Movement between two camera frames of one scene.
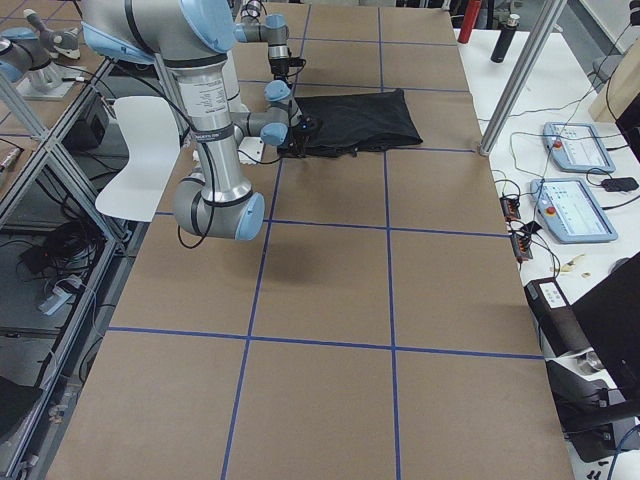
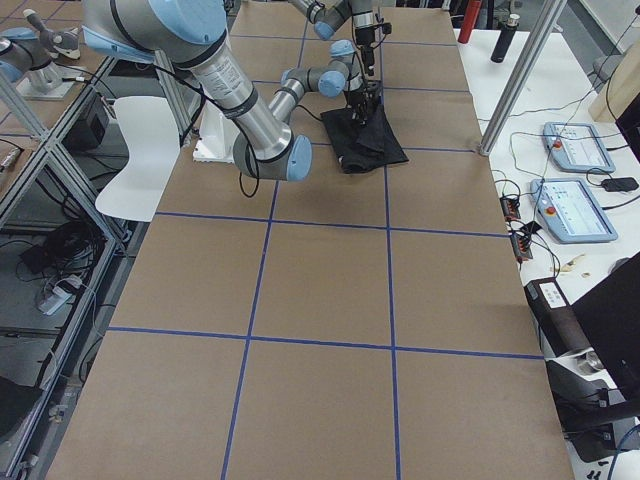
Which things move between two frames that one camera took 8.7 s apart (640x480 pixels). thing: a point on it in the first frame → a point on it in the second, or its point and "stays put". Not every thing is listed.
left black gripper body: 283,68 → 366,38
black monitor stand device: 591,350 stays put
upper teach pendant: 577,148 stays put
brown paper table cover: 378,328 stays put
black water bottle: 505,38 stays put
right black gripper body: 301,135 → 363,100
